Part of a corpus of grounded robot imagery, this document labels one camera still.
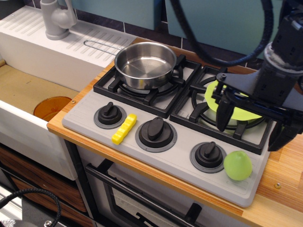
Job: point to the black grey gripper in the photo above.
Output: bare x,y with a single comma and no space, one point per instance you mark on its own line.
268,92

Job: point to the small green pear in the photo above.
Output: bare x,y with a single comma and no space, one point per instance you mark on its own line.
238,165

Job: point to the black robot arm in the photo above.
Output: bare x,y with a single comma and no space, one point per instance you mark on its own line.
286,50

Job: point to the light green plate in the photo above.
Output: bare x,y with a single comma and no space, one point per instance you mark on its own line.
238,114

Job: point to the grey toy stove top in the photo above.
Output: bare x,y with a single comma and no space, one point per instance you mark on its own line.
176,160

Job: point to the black right stove knob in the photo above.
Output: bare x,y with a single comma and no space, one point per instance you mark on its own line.
208,157

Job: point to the black stove knob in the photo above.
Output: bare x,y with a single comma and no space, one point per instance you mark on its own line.
156,135
208,157
109,116

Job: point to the black middle stove knob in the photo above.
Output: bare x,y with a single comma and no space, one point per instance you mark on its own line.
156,135

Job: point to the stainless steel pan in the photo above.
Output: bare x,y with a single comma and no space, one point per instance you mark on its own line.
142,66

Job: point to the black left stove knob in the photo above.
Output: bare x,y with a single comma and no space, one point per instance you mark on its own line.
109,116

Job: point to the black right burner grate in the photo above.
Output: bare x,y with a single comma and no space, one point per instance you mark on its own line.
192,111

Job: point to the black burner grate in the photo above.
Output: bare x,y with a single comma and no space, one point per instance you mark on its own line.
192,111
159,101

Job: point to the black left burner grate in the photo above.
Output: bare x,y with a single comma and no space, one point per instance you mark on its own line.
159,101

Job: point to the yellow toy corn piece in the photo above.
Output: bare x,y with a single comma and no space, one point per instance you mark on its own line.
124,129

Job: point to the oven door with window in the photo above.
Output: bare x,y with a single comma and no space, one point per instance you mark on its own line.
134,200

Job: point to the orange translucent bowl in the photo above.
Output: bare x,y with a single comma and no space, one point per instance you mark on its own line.
49,108

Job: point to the grey toy faucet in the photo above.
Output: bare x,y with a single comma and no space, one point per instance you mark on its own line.
57,21

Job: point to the white toy sink unit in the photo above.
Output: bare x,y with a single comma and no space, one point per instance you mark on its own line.
34,68

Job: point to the wood grain drawer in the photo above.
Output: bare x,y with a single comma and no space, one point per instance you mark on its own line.
21,172

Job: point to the black oven door handle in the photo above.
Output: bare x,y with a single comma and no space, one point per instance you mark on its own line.
101,173

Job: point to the black braided cable foreground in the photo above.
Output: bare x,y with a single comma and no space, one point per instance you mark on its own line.
21,223

